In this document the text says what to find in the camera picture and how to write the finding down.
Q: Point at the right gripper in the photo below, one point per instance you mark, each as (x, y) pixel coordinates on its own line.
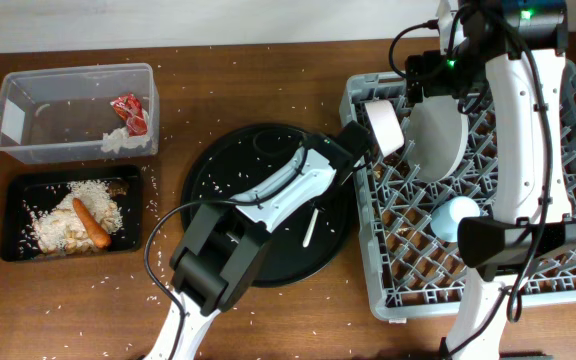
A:
(431, 63)

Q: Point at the beige bowl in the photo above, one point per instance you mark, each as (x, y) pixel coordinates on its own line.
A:
(385, 126)

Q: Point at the grey plate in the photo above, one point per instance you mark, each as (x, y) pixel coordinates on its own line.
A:
(437, 132)

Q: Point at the white plastic fork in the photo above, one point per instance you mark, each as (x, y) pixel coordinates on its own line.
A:
(310, 229)

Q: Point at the light blue cup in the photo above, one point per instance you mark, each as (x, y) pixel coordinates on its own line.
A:
(445, 219)

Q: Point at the red snack wrapper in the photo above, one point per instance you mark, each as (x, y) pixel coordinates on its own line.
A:
(130, 110)

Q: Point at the white napkin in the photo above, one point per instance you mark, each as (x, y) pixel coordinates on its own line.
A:
(120, 139)

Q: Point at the brown food scrap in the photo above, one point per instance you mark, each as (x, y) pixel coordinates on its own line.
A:
(117, 187)

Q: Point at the orange carrot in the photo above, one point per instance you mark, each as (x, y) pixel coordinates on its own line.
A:
(100, 238)

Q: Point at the rice and food scraps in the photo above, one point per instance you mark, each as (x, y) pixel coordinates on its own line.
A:
(56, 229)

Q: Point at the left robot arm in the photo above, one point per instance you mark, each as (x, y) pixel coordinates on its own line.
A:
(223, 249)

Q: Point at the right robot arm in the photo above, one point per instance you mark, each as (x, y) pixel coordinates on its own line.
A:
(514, 52)

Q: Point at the grey dishwasher rack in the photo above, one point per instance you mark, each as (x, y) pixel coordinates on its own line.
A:
(409, 272)

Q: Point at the round black serving tray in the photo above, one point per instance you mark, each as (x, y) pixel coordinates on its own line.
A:
(245, 157)

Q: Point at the clear plastic bin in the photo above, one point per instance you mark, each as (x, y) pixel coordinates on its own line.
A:
(60, 115)

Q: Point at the black rectangular tray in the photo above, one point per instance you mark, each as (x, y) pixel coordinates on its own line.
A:
(35, 194)

